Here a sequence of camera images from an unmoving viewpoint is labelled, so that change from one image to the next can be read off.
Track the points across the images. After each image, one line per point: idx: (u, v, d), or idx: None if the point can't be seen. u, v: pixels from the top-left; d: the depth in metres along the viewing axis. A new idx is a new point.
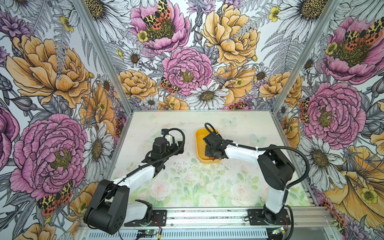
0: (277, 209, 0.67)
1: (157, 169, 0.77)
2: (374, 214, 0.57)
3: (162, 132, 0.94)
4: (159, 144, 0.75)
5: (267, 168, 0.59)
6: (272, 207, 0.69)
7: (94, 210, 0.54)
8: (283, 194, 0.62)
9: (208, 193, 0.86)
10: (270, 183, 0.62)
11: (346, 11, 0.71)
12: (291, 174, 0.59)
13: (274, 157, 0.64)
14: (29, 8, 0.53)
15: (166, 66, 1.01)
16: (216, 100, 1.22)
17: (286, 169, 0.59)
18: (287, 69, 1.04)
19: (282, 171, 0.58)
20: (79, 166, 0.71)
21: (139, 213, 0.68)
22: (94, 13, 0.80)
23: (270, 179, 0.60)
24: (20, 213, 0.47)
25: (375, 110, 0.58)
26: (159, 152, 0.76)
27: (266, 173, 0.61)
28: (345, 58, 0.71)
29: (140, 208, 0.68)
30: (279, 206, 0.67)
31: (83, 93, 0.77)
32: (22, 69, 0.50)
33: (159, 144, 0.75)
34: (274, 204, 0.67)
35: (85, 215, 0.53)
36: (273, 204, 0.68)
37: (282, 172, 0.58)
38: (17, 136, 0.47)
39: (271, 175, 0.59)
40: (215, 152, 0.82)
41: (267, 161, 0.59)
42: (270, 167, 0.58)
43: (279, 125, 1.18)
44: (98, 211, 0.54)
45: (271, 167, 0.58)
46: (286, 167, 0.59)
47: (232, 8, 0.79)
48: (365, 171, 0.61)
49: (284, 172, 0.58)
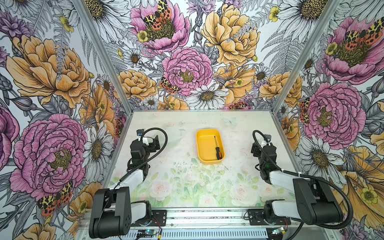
0: (280, 214, 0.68)
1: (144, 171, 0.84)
2: (374, 214, 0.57)
3: (138, 134, 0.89)
4: (138, 149, 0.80)
5: (302, 191, 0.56)
6: (277, 209, 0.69)
7: (100, 218, 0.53)
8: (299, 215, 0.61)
9: (208, 193, 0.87)
10: (301, 212, 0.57)
11: (346, 11, 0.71)
12: (332, 213, 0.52)
13: (319, 192, 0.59)
14: (29, 8, 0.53)
15: (166, 66, 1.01)
16: (216, 100, 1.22)
17: (328, 207, 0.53)
18: (287, 69, 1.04)
19: (320, 205, 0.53)
20: (79, 166, 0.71)
21: (141, 211, 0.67)
22: (94, 13, 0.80)
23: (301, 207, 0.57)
24: (20, 213, 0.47)
25: (375, 110, 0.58)
26: (140, 157, 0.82)
27: (298, 199, 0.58)
28: (345, 58, 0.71)
29: (140, 205, 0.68)
30: (282, 213, 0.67)
31: (83, 93, 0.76)
32: (22, 69, 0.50)
33: (137, 150, 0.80)
34: (282, 210, 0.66)
35: (91, 228, 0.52)
36: (279, 208, 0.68)
37: (317, 205, 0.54)
38: (17, 137, 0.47)
39: (303, 201, 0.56)
40: (261, 175, 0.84)
41: (305, 184, 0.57)
42: (303, 191, 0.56)
43: (279, 125, 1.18)
44: (103, 219, 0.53)
45: (305, 190, 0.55)
46: (329, 205, 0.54)
47: (232, 8, 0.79)
48: (365, 171, 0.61)
49: (323, 206, 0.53)
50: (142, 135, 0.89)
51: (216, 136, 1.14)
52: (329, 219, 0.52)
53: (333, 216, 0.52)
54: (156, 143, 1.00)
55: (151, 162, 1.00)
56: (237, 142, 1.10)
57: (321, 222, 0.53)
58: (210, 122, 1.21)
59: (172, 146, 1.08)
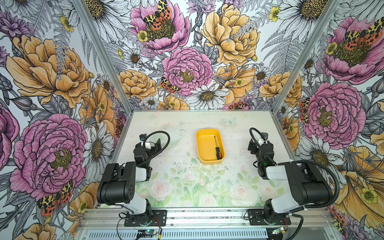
0: (280, 211, 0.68)
1: (147, 172, 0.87)
2: (374, 214, 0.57)
3: (141, 139, 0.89)
4: (140, 154, 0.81)
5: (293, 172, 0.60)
6: (277, 206, 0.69)
7: (108, 183, 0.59)
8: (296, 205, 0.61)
9: (208, 193, 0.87)
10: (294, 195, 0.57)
11: (347, 11, 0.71)
12: (322, 191, 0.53)
13: (310, 177, 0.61)
14: (29, 8, 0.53)
15: (166, 66, 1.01)
16: (216, 100, 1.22)
17: (319, 186, 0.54)
18: (287, 69, 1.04)
19: (311, 184, 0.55)
20: (79, 166, 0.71)
21: (141, 205, 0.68)
22: (94, 13, 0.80)
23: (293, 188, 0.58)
24: (20, 213, 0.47)
25: (375, 110, 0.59)
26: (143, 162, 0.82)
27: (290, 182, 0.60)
28: (345, 58, 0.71)
29: (140, 198, 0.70)
30: (282, 210, 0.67)
31: (83, 93, 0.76)
32: (22, 69, 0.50)
33: (140, 154, 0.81)
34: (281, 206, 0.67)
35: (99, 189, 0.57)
36: (278, 204, 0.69)
37: (309, 184, 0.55)
38: (17, 137, 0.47)
39: (295, 181, 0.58)
40: (259, 171, 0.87)
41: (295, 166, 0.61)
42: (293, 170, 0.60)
43: (279, 125, 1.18)
44: (110, 183, 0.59)
45: (295, 170, 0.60)
46: (319, 184, 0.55)
47: (232, 8, 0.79)
48: (365, 171, 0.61)
49: (313, 184, 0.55)
50: (145, 140, 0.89)
51: (216, 136, 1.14)
52: (320, 198, 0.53)
53: (324, 196, 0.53)
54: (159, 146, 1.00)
55: (152, 162, 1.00)
56: (237, 142, 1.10)
57: (313, 201, 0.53)
58: (210, 122, 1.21)
59: (172, 146, 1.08)
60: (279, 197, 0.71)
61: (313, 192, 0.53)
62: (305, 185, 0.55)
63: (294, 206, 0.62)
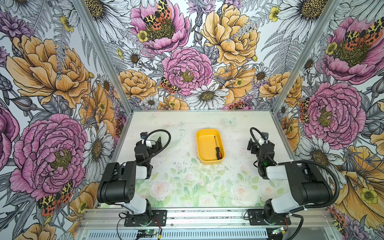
0: (280, 211, 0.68)
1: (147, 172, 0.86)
2: (374, 214, 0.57)
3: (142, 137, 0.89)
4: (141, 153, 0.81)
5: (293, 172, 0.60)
6: (276, 206, 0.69)
7: (108, 183, 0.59)
8: (296, 205, 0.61)
9: (208, 193, 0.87)
10: (294, 194, 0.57)
11: (346, 11, 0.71)
12: (322, 191, 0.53)
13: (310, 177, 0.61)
14: (29, 8, 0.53)
15: (166, 66, 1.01)
16: (216, 100, 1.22)
17: (319, 186, 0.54)
18: (287, 69, 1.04)
19: (311, 184, 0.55)
20: (79, 166, 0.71)
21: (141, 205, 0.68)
22: (94, 13, 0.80)
23: (293, 188, 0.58)
24: (20, 213, 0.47)
25: (375, 110, 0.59)
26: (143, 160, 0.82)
27: (290, 182, 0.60)
28: (345, 58, 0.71)
29: (141, 198, 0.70)
30: (282, 210, 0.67)
31: (83, 93, 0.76)
32: (22, 69, 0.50)
33: (141, 152, 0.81)
34: (281, 206, 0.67)
35: (99, 188, 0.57)
36: (278, 204, 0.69)
37: (309, 184, 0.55)
38: (17, 137, 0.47)
39: (295, 181, 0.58)
40: (259, 171, 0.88)
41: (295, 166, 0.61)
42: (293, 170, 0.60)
43: (279, 125, 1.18)
44: (111, 183, 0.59)
45: (295, 170, 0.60)
46: (319, 184, 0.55)
47: (232, 8, 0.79)
48: (365, 171, 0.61)
49: (313, 184, 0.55)
50: (146, 138, 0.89)
51: (216, 136, 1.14)
52: (320, 198, 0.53)
53: (324, 196, 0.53)
54: (159, 145, 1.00)
55: (152, 162, 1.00)
56: (237, 142, 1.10)
57: (312, 201, 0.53)
58: (210, 121, 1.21)
59: (172, 146, 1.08)
60: (279, 197, 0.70)
61: (313, 192, 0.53)
62: (305, 185, 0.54)
63: (294, 207, 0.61)
